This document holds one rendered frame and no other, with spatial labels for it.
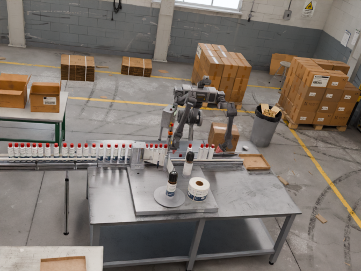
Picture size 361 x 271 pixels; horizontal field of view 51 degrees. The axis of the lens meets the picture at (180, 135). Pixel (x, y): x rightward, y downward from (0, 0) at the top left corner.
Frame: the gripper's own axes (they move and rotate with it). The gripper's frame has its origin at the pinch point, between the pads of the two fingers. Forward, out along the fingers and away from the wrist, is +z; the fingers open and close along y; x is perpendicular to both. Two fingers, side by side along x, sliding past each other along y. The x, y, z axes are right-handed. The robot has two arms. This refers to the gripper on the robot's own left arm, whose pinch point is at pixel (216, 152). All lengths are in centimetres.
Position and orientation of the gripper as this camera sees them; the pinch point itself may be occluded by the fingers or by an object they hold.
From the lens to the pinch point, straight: 432.8
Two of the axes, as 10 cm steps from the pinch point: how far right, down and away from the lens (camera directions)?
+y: 2.3, 5.5, -8.0
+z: -7.4, 6.4, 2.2
